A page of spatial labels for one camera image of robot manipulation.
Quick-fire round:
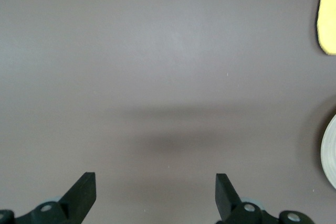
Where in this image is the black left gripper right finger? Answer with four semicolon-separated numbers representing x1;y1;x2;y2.
215;173;280;224

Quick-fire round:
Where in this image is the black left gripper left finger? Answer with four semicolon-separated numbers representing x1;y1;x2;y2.
15;172;97;224

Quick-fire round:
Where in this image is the round wooden plate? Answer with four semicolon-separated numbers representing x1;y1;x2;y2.
320;113;336;190

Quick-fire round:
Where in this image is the brown table cloth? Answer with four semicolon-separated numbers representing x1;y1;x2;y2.
0;0;336;224

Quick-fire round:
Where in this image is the yellow quilted oven mitt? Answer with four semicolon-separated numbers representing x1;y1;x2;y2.
314;0;336;56

